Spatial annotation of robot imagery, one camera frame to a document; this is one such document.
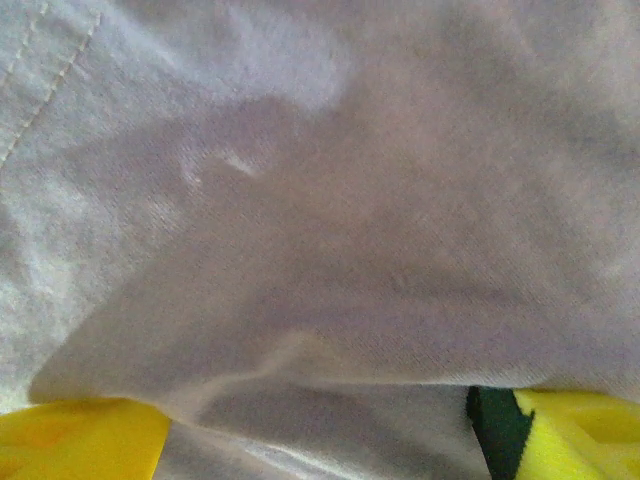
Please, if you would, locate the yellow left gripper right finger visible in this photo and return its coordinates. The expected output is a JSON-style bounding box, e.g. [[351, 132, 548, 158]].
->
[[466, 386, 640, 480]]

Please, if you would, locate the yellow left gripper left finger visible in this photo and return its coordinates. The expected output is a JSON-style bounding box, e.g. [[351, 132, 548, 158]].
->
[[0, 396, 174, 480]]

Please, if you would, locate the purple garment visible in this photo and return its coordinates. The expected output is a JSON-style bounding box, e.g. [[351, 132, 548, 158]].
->
[[0, 0, 640, 480]]

